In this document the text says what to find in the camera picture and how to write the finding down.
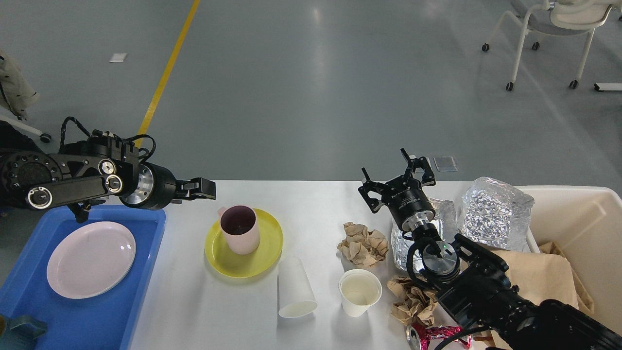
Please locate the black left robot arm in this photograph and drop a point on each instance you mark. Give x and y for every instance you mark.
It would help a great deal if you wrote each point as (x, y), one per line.
(88, 167)

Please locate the crushed red can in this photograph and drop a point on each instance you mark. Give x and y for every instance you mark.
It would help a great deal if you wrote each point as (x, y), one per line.
(420, 337)

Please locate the pink mug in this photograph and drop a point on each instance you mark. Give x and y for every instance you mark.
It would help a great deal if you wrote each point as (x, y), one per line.
(241, 228)

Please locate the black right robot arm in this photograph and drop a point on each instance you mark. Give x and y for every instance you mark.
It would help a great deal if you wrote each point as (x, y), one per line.
(469, 281)

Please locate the beige plastic bin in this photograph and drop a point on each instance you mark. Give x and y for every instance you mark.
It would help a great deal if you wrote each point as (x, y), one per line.
(586, 223)

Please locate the crumpled brown paper ball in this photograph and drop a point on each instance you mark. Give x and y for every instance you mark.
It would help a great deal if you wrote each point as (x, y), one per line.
(363, 247)

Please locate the person in dark clothes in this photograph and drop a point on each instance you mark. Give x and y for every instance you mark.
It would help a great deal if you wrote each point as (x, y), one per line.
(11, 140)

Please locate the beige jacket on chair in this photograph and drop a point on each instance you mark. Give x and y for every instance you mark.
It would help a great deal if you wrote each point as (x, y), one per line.
(16, 94)

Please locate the yellow plate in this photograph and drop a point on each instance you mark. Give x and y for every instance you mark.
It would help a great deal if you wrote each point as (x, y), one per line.
(230, 264)

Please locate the dark green mug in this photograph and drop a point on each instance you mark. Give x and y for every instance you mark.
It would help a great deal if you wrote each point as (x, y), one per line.
(20, 333)

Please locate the crumpled aluminium foil block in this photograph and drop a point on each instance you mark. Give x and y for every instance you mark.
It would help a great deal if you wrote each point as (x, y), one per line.
(496, 214)

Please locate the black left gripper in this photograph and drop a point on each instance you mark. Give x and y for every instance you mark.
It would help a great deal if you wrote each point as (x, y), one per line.
(157, 188)

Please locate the upright white paper cup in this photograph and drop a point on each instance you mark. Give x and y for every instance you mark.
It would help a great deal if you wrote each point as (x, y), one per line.
(360, 289)

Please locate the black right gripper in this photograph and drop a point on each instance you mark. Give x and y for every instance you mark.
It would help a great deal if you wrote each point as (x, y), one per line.
(406, 200)

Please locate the white chair leg with wheel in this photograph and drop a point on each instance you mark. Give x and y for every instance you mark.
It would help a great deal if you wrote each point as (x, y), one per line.
(19, 124)

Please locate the aluminium foil tray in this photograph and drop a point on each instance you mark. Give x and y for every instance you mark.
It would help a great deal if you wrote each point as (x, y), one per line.
(445, 222)

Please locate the crumpled brown paper lower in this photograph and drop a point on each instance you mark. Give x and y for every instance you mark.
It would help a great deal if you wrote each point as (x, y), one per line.
(414, 305)

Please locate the white wheeled chair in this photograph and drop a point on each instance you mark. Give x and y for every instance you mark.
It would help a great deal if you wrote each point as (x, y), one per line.
(555, 18)

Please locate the blue plastic tray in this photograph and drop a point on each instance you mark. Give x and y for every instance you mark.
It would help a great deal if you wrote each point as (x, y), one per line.
(105, 322)

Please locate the lying white paper cup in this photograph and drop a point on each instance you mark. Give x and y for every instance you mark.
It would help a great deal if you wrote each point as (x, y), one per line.
(295, 295)

